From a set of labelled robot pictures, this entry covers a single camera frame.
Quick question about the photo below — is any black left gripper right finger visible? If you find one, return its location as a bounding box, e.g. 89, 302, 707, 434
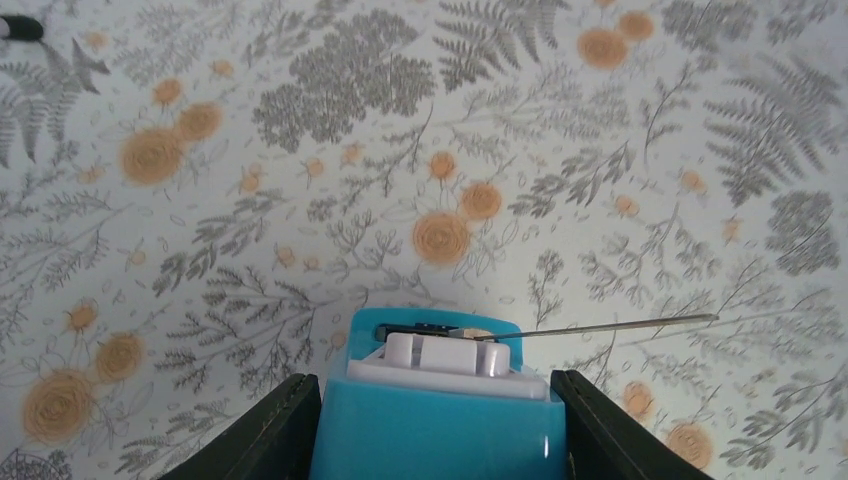
550, 370, 711, 480

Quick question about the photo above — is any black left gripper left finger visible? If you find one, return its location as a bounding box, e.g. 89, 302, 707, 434
163, 374, 322, 480

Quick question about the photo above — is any blue metronome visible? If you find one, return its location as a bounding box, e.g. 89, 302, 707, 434
307, 307, 721, 480

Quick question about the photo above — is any floral patterned table mat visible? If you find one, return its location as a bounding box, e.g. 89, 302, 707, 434
1, 1, 847, 479

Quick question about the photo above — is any white tripod music stand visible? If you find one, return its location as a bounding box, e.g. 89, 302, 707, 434
0, 14, 44, 42

